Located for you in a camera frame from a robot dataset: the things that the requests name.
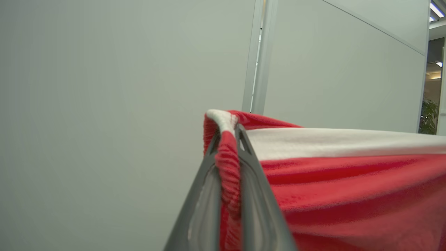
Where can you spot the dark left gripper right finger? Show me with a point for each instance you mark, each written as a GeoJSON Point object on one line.
{"type": "Point", "coordinates": [258, 209]}

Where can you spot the grey metal partition post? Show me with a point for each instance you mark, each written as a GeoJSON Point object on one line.
{"type": "Point", "coordinates": [268, 52]}

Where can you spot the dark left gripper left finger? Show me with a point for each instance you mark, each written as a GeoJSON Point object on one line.
{"type": "Point", "coordinates": [204, 209]}

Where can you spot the green potted plant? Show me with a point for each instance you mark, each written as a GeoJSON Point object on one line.
{"type": "Point", "coordinates": [428, 116]}

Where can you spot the ceiling light panel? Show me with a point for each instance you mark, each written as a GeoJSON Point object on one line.
{"type": "Point", "coordinates": [437, 9]}

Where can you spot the red and white shirt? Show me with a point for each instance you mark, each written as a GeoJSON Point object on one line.
{"type": "Point", "coordinates": [348, 195]}

